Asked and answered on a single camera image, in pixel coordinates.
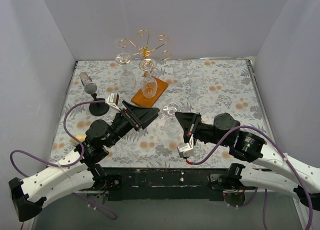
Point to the wooden pestle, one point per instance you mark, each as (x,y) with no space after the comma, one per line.
(79,137)

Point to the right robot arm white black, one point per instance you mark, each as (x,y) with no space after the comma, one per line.
(285,174)

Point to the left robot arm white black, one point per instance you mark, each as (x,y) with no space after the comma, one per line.
(80,168)

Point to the round clear wine glass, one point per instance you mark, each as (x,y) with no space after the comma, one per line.
(122,58)

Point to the ribbed clear wine glass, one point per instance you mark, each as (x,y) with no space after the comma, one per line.
(127,78)

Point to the gold wire wine glass rack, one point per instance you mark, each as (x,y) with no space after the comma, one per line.
(146,52)

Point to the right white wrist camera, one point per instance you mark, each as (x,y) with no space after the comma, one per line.
(186,150)

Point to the microphone on black stand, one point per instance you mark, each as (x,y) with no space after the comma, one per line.
(98,107)

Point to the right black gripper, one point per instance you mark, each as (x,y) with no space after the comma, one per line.
(193,125)

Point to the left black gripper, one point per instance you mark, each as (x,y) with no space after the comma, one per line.
(132,118)

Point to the floral patterned table mat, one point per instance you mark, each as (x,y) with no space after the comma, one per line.
(207,86)

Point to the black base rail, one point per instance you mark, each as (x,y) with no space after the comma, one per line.
(124,183)

